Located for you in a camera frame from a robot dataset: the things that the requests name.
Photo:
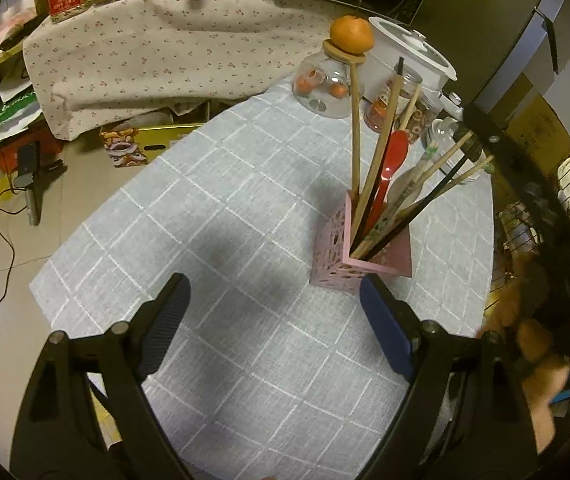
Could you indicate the white electric pot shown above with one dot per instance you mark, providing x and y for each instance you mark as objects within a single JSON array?
[{"x": 415, "y": 55}]

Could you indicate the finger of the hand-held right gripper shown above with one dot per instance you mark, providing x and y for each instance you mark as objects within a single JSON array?
[{"x": 495, "y": 145}]

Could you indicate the glass jar with cork lid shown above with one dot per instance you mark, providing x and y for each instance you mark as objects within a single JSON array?
[{"x": 322, "y": 102}]

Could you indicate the person's right hand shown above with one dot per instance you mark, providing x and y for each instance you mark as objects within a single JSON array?
[{"x": 532, "y": 340}]

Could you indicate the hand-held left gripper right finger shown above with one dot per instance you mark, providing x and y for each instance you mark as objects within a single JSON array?
[{"x": 385, "y": 325}]

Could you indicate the pink perforated utensil holder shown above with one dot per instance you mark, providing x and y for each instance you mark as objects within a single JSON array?
[{"x": 335, "y": 260}]

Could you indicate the printed snack box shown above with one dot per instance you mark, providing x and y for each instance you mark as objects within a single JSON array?
[{"x": 140, "y": 144}]

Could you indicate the cardboard box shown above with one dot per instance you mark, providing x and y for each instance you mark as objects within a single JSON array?
[{"x": 535, "y": 120}]

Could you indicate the red plastic spoon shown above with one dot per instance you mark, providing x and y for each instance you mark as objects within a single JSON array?
[{"x": 396, "y": 155}]

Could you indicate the grey refrigerator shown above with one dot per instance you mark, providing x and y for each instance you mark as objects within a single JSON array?
[{"x": 510, "y": 25}]

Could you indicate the black chopstick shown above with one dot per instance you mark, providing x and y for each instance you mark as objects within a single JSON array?
[{"x": 355, "y": 125}]

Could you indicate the large orange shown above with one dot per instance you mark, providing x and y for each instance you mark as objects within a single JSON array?
[{"x": 351, "y": 34}]

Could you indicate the small tangerine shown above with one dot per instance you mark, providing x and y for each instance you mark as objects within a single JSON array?
[
  {"x": 338, "y": 91},
  {"x": 308, "y": 83}
]

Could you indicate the green package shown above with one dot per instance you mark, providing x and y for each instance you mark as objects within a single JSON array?
[{"x": 15, "y": 110}]

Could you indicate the red spice jar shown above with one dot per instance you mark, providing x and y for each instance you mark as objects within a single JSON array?
[{"x": 379, "y": 112}]

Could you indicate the floral print tablecloth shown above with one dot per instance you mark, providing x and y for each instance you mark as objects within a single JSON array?
[{"x": 140, "y": 55}]

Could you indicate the black handheld device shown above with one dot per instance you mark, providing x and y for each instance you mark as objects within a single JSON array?
[{"x": 30, "y": 180}]

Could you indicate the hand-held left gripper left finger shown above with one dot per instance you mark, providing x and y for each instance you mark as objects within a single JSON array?
[{"x": 165, "y": 320}]

